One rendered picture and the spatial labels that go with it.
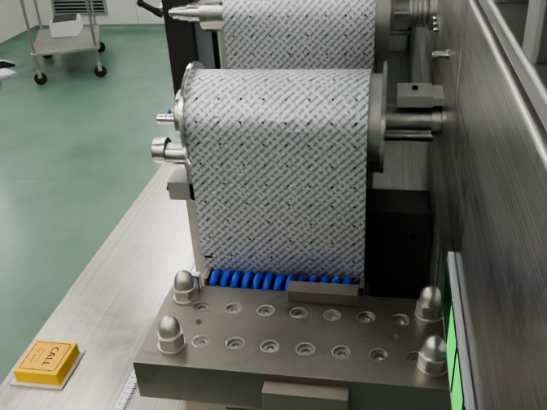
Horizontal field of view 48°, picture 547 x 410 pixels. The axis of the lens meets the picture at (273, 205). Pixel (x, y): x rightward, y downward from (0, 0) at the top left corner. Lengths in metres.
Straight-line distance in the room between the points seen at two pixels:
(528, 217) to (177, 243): 0.98
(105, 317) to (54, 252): 1.98
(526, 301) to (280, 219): 0.57
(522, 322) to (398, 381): 0.43
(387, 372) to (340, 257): 0.19
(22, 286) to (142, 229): 1.63
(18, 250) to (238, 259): 2.32
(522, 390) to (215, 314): 0.57
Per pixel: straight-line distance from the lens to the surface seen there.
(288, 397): 0.75
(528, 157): 0.33
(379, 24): 0.99
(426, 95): 0.81
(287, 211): 0.85
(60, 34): 5.87
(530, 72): 0.37
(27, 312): 2.73
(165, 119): 0.87
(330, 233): 0.86
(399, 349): 0.79
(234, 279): 0.89
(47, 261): 3.01
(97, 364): 1.01
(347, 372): 0.76
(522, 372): 0.33
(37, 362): 1.01
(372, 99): 0.79
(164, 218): 1.34
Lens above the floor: 1.56
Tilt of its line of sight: 30 degrees down
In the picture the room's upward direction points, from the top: 4 degrees counter-clockwise
